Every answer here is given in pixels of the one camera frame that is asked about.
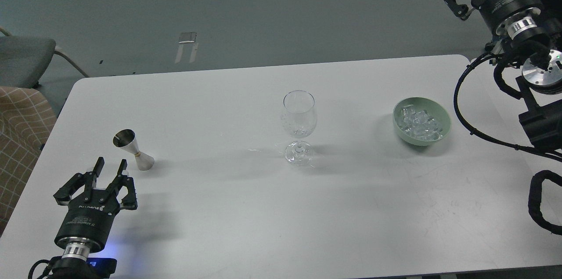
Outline steel double jigger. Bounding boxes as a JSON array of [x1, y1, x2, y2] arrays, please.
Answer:
[[112, 129, 155, 171]]

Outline green bowl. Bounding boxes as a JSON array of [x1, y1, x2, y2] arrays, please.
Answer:
[[392, 97, 452, 147]]

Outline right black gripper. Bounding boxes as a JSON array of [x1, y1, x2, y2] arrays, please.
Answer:
[[443, 0, 544, 40]]

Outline metal floor plate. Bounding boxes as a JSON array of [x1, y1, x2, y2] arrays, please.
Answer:
[[177, 32, 197, 43]]

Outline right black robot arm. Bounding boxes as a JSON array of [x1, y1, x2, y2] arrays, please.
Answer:
[[443, 0, 562, 161]]

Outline clear ice cubes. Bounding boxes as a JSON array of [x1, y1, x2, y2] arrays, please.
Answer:
[[397, 105, 443, 141]]

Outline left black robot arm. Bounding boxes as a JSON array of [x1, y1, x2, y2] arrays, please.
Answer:
[[28, 157, 138, 279]]

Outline clear wine glass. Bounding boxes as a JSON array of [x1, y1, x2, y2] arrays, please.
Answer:
[[280, 90, 317, 166]]

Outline grey chair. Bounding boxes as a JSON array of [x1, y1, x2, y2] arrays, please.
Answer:
[[0, 27, 90, 88]]

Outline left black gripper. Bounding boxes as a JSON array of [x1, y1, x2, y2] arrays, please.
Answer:
[[54, 156, 138, 253]]

